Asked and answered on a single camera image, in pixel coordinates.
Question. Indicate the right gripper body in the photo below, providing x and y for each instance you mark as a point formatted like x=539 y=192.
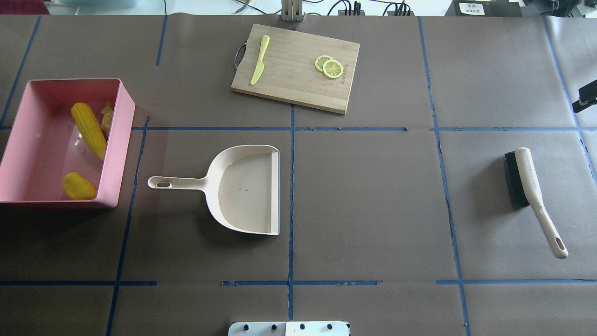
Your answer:
x=588 y=97

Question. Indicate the beige hand brush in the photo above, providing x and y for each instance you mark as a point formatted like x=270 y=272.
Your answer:
x=525 y=190

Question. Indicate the beige plastic dustpan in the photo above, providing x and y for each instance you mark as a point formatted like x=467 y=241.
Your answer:
x=241 y=188

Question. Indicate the toy ginger root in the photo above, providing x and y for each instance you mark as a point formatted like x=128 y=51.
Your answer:
x=107 y=115

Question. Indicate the yellow toy corn cob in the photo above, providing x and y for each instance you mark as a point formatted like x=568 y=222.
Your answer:
x=89 y=128

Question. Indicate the yellow toy potato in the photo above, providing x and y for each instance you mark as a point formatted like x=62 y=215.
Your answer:
x=77 y=187

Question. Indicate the red plastic bin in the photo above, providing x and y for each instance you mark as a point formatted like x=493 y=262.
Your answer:
x=44 y=144

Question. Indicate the black box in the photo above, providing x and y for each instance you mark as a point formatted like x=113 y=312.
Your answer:
x=486 y=8

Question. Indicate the wooden cutting board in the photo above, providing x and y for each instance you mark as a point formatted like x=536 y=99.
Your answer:
x=290 y=74

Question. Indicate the yellow plastic knife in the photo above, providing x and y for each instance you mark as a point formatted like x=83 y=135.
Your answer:
x=259 y=67

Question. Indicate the red object at corner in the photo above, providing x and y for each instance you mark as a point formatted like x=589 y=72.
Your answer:
x=23 y=7

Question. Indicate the aluminium frame post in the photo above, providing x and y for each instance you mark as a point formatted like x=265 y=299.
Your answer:
x=292 y=10

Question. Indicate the white mounting base plate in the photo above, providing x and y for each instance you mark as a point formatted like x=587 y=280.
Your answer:
x=290 y=328

